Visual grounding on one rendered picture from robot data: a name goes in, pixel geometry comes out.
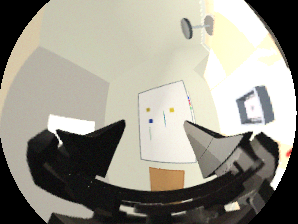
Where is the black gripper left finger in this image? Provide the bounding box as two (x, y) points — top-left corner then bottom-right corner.
(55, 120), (126, 177)

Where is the white square plate with hole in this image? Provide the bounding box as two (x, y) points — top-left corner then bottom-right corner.
(245, 96), (261, 119)

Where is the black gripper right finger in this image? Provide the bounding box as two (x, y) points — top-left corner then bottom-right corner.
(182, 120), (254, 179)

